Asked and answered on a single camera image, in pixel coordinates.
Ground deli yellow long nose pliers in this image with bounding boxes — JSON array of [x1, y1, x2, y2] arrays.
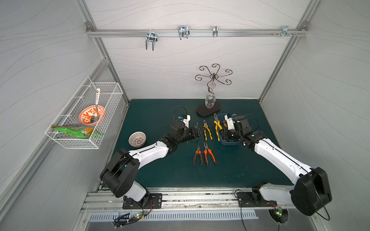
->
[[214, 113, 223, 141]]

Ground aluminium hanging rail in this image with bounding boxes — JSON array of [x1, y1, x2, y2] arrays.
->
[[87, 28, 308, 38]]

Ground yellow black combination pliers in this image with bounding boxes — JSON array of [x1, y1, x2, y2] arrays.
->
[[203, 120, 213, 141]]

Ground orange patterned plate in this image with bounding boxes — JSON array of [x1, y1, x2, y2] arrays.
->
[[78, 105, 106, 126]]

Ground white handled utensil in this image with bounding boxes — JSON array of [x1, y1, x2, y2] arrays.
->
[[90, 88, 101, 124]]

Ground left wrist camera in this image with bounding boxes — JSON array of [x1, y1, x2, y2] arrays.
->
[[178, 115, 191, 128]]

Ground green plastic package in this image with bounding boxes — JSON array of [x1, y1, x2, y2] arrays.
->
[[51, 126, 104, 139]]

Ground black metal glass stand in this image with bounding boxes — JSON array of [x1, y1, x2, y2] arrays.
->
[[195, 64, 233, 117]]

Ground white perforated bowl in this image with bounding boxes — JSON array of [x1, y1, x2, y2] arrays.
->
[[128, 131, 146, 148]]

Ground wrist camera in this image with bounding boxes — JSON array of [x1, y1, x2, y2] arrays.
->
[[178, 115, 191, 128], [225, 114, 235, 130]]

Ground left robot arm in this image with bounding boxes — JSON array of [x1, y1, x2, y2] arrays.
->
[[100, 119, 204, 207]]

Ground clear wine glass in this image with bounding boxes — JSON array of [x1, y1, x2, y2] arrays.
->
[[205, 92, 216, 109]]

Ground white wire basket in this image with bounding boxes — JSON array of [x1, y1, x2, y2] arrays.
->
[[45, 77, 123, 149]]

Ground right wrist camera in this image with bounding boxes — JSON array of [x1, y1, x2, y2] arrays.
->
[[225, 114, 235, 130]]

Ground orange striped black pliers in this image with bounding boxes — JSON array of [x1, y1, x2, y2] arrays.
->
[[193, 144, 203, 166]]

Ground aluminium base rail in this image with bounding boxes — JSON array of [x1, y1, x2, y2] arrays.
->
[[80, 187, 319, 213]]

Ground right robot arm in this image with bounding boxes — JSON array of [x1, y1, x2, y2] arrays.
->
[[214, 113, 332, 216]]

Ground small orange pliers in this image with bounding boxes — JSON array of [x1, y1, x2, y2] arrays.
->
[[203, 141, 217, 167]]

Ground blue storage box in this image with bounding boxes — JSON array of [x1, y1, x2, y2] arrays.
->
[[217, 114, 238, 146]]

